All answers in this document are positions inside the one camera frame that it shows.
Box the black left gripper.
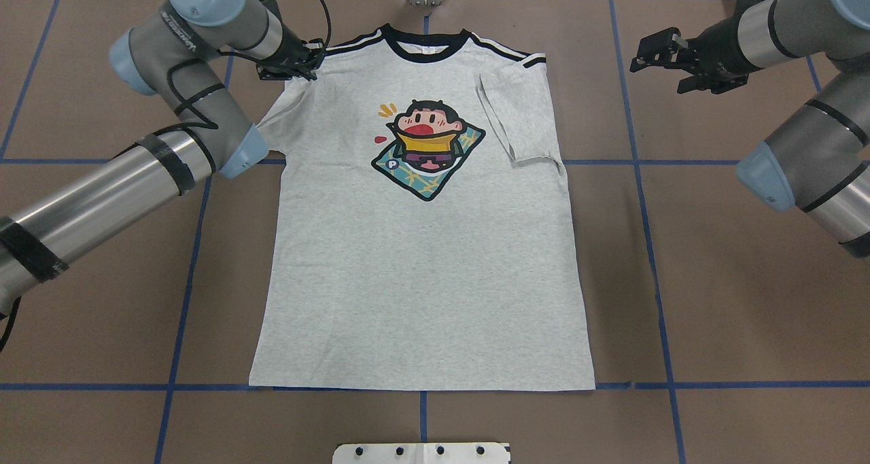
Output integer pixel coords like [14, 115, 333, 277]
[257, 25, 326, 81]

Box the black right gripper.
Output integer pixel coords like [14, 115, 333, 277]
[675, 22, 752, 94]

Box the grey cartoon print t-shirt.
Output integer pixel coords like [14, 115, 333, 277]
[248, 24, 595, 391]

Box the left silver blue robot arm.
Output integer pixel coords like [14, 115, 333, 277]
[1, 0, 327, 319]

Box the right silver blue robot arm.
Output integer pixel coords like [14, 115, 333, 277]
[663, 0, 869, 260]

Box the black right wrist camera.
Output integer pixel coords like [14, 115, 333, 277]
[629, 27, 682, 72]

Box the white camera mast pedestal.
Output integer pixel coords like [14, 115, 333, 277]
[332, 442, 512, 463]

